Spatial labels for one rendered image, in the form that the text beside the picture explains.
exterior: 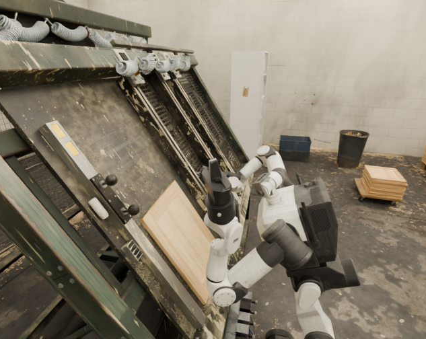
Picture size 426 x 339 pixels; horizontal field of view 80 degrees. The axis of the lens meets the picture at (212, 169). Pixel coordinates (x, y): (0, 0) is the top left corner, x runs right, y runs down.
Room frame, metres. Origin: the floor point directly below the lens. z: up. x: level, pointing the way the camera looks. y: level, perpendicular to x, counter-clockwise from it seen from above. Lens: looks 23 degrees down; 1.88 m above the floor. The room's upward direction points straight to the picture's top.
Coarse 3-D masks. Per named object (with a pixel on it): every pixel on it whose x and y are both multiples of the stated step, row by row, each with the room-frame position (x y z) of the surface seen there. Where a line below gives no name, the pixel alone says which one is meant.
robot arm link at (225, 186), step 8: (208, 168) 0.70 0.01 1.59; (208, 176) 0.66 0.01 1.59; (224, 176) 0.65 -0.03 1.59; (208, 184) 0.63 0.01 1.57; (216, 184) 0.62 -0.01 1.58; (224, 184) 0.61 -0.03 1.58; (208, 192) 0.67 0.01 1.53; (216, 192) 0.59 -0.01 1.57; (224, 192) 0.59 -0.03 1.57; (208, 200) 0.66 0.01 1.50; (216, 200) 0.61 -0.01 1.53; (224, 200) 0.62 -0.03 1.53; (232, 200) 0.65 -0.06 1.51; (208, 208) 0.64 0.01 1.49; (216, 208) 0.63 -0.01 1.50; (224, 208) 0.63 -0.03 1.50; (232, 208) 0.65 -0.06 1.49; (216, 216) 0.63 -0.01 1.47; (224, 216) 0.63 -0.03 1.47
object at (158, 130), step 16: (128, 80) 1.38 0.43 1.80; (128, 96) 1.38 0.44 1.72; (144, 96) 1.41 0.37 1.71; (144, 112) 1.36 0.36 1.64; (160, 128) 1.35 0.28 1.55; (160, 144) 1.35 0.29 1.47; (176, 144) 1.39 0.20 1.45; (176, 160) 1.33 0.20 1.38; (192, 176) 1.31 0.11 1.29; (192, 192) 1.31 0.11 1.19
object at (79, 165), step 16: (48, 128) 0.81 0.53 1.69; (64, 160) 0.80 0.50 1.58; (80, 160) 0.81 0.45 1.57; (80, 176) 0.79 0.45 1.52; (96, 192) 0.78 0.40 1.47; (128, 224) 0.78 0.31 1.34; (128, 240) 0.76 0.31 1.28; (144, 240) 0.78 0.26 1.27; (144, 256) 0.75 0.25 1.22; (160, 256) 0.78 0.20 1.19; (160, 272) 0.73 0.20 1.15; (176, 288) 0.74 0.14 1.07; (176, 304) 0.72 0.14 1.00; (192, 304) 0.74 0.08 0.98; (192, 320) 0.71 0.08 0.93
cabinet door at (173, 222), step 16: (176, 192) 1.18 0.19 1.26; (160, 208) 1.00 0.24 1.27; (176, 208) 1.10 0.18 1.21; (192, 208) 1.20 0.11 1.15; (144, 224) 0.87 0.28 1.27; (160, 224) 0.93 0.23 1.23; (176, 224) 1.02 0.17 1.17; (192, 224) 1.12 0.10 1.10; (160, 240) 0.87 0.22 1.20; (176, 240) 0.94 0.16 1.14; (192, 240) 1.03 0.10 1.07; (208, 240) 1.13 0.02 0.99; (176, 256) 0.87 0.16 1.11; (192, 256) 0.95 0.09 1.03; (208, 256) 1.04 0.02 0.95; (192, 272) 0.88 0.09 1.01; (192, 288) 0.83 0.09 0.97
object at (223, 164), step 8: (168, 56) 2.02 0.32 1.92; (184, 64) 1.96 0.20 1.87; (168, 72) 1.96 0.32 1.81; (176, 72) 1.98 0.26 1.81; (168, 80) 1.96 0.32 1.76; (176, 80) 1.99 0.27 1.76; (176, 88) 1.95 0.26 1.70; (176, 96) 1.95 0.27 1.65; (184, 96) 1.94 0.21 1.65; (184, 104) 1.94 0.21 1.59; (192, 112) 1.93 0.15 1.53; (192, 120) 1.93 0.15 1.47; (200, 120) 1.92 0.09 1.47; (200, 128) 1.91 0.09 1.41; (200, 136) 1.91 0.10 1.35; (208, 136) 1.90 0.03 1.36; (208, 144) 1.90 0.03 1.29; (216, 144) 1.93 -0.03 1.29; (216, 152) 1.89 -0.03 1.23; (224, 160) 1.87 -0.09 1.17; (224, 168) 1.87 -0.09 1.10
